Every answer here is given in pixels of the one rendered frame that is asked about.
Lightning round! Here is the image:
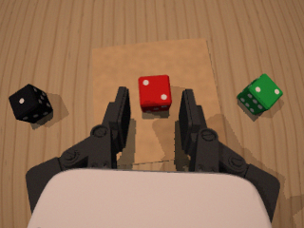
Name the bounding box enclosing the green die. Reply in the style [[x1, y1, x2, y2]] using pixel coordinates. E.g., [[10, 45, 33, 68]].
[[237, 73, 283, 115]]

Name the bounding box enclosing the red die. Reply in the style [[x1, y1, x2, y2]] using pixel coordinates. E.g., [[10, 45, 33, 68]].
[[138, 75, 172, 113]]

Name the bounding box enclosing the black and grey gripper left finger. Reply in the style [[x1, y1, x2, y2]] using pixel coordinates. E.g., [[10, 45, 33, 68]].
[[26, 86, 131, 215]]

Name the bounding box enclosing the tan flat mat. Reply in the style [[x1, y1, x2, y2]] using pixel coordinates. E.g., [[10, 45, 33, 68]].
[[92, 38, 227, 165]]

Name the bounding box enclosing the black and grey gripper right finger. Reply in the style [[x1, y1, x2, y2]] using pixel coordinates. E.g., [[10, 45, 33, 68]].
[[179, 88, 280, 224]]

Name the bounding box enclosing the black die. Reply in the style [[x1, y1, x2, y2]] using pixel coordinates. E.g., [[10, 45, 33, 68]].
[[9, 84, 52, 124]]

